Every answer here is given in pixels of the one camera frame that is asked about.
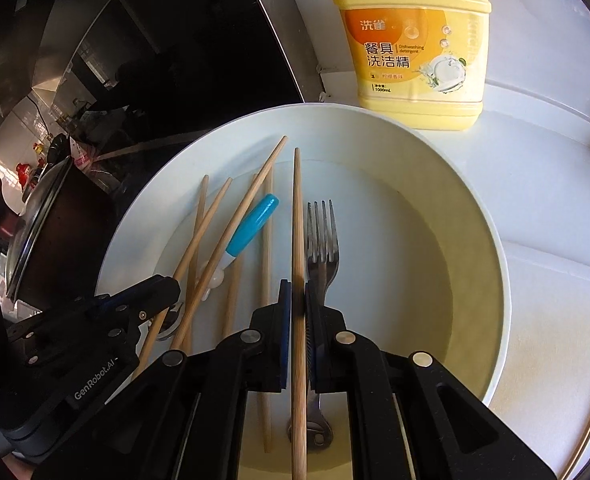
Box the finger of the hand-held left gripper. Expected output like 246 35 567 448
124 275 182 325
86 289 146 320

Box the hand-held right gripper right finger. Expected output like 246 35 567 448
302 280 558 480

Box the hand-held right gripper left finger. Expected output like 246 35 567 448
32 280 296 480

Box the long wooden chopstick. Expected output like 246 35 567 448
172 177 234 281
290 147 310 480
221 174 260 343
131 135 290 385
259 167 276 455

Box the white round basin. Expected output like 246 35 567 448
94 102 506 480

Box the dark cooking pot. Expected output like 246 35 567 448
15 160 122 311

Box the black metal fork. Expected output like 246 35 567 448
287 200 340 448

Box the white plastic cutting board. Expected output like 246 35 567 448
482 237 590 480

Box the yellow detergent pump bottle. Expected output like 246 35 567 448
325 0 493 132

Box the blue handled metal spoon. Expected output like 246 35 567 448
147 193 280 341

